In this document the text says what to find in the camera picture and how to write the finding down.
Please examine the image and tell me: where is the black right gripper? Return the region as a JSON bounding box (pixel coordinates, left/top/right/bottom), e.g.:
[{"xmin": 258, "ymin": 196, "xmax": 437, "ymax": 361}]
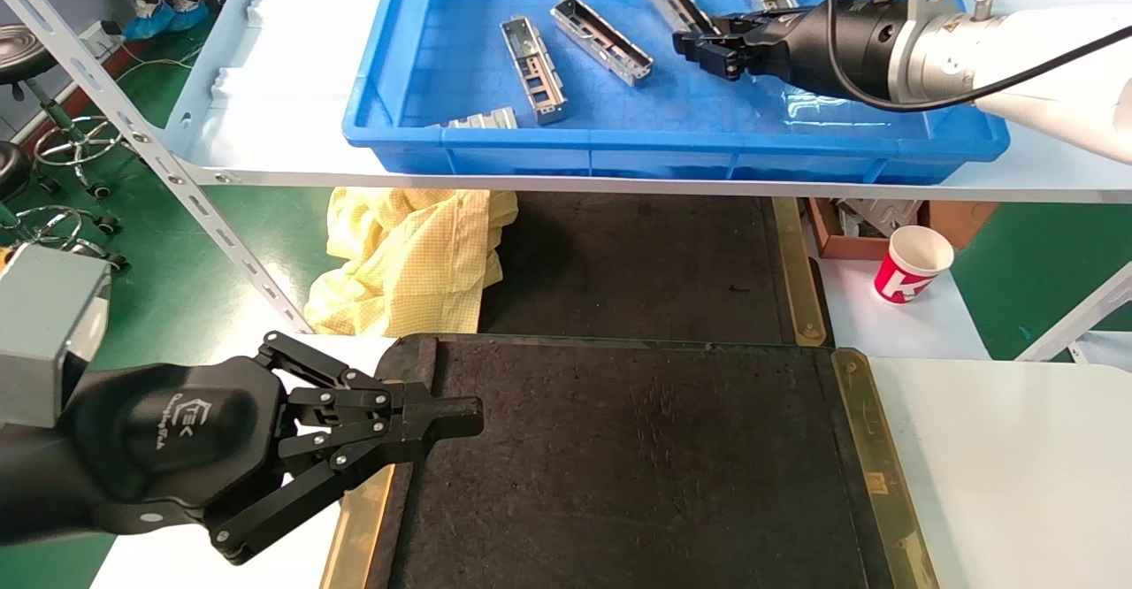
[{"xmin": 672, "ymin": 0, "xmax": 903, "ymax": 99}]

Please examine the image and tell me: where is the black felt container tray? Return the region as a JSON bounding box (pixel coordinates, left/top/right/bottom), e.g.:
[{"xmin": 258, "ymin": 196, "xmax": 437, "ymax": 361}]
[{"xmin": 478, "ymin": 191, "xmax": 828, "ymax": 347}]

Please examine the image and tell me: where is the red white paper cup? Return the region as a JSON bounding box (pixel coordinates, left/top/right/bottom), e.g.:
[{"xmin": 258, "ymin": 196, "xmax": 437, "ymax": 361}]
[{"xmin": 874, "ymin": 226, "xmax": 956, "ymax": 306}]

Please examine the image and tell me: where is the white power strip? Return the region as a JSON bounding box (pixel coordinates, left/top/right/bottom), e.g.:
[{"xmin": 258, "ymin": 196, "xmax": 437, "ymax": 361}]
[{"xmin": 80, "ymin": 21, "xmax": 125, "ymax": 61}]

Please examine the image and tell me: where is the black round stool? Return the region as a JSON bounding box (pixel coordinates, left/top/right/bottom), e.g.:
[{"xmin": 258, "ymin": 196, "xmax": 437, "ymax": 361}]
[
  {"xmin": 0, "ymin": 141, "xmax": 129, "ymax": 272},
  {"xmin": 0, "ymin": 25, "xmax": 129, "ymax": 199}
]

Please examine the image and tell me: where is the brown cardboard box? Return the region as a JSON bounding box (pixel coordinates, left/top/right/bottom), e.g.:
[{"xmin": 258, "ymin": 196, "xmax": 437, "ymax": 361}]
[{"xmin": 807, "ymin": 198, "xmax": 1000, "ymax": 261}]

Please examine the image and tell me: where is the white diagonal frame bar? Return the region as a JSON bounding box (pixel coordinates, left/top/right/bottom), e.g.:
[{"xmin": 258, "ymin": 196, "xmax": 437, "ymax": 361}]
[{"xmin": 1017, "ymin": 262, "xmax": 1132, "ymax": 362}]

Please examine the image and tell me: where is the clear plastic bag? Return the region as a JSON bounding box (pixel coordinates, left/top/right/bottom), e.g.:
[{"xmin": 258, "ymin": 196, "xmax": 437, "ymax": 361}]
[{"xmin": 783, "ymin": 85, "xmax": 890, "ymax": 121}]

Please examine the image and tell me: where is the white floor cable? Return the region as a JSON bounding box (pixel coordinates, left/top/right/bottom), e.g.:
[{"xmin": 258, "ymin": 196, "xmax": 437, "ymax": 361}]
[{"xmin": 115, "ymin": 45, "xmax": 204, "ymax": 74}]

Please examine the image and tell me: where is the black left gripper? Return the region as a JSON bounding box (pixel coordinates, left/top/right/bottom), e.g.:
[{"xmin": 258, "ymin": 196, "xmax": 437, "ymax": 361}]
[{"xmin": 66, "ymin": 331, "xmax": 485, "ymax": 567}]

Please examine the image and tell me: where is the black work mat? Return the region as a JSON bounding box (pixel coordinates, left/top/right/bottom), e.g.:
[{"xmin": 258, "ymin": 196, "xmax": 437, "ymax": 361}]
[{"xmin": 320, "ymin": 334, "xmax": 938, "ymax": 589}]

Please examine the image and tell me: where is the blue plastic tray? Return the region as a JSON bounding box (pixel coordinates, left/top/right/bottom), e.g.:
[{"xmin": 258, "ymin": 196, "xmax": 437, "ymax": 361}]
[{"xmin": 343, "ymin": 0, "xmax": 1011, "ymax": 185}]

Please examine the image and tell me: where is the brass edge strip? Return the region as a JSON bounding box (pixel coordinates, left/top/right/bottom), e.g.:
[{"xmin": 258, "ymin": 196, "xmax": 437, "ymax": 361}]
[
  {"xmin": 831, "ymin": 348, "xmax": 938, "ymax": 589},
  {"xmin": 320, "ymin": 463, "xmax": 396, "ymax": 589},
  {"xmin": 772, "ymin": 197, "xmax": 828, "ymax": 347}
]

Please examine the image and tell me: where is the grey metal parts pile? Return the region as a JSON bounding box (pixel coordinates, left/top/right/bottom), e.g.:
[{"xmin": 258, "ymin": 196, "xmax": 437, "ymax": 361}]
[{"xmin": 836, "ymin": 200, "xmax": 921, "ymax": 238}]

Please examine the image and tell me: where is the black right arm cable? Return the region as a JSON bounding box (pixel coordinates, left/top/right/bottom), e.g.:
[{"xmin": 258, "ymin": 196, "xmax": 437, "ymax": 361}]
[{"xmin": 818, "ymin": 0, "xmax": 1132, "ymax": 114}]

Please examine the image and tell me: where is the grey perforated shelf upright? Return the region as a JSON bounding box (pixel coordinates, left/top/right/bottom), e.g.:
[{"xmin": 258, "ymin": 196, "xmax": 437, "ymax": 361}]
[{"xmin": 0, "ymin": 0, "xmax": 315, "ymax": 335}]

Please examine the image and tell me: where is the yellow cloth garment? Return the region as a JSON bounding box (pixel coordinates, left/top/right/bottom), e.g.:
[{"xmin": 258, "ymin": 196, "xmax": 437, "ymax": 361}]
[{"xmin": 305, "ymin": 187, "xmax": 520, "ymax": 337}]

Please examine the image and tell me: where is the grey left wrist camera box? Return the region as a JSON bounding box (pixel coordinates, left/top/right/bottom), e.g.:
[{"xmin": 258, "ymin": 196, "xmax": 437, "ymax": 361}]
[{"xmin": 0, "ymin": 244, "xmax": 113, "ymax": 431}]

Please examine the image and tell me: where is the white shelf board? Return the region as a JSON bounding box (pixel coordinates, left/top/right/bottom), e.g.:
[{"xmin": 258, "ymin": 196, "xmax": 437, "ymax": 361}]
[{"xmin": 166, "ymin": 0, "xmax": 1132, "ymax": 205}]

